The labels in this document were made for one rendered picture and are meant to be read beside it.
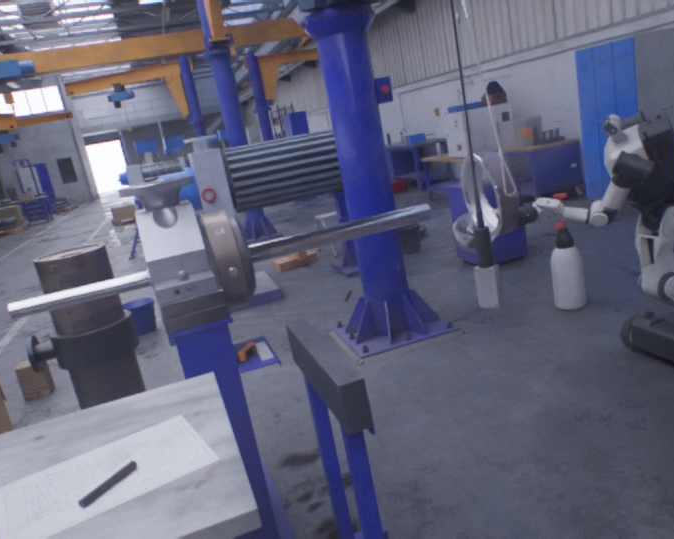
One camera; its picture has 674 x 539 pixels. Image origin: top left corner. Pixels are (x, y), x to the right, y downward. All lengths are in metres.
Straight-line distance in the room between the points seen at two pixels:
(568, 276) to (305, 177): 2.73
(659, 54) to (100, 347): 5.84
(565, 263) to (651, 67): 3.26
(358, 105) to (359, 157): 0.32
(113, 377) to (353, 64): 2.33
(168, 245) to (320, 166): 3.90
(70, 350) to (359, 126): 2.13
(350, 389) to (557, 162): 6.94
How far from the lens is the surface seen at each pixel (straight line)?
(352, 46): 4.00
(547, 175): 8.23
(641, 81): 7.02
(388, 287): 4.12
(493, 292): 1.81
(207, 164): 5.73
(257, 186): 5.83
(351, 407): 1.60
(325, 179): 5.99
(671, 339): 3.45
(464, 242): 2.88
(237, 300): 2.24
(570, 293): 4.36
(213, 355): 2.05
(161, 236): 2.13
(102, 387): 3.74
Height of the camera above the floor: 1.51
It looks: 14 degrees down
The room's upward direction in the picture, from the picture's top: 11 degrees counter-clockwise
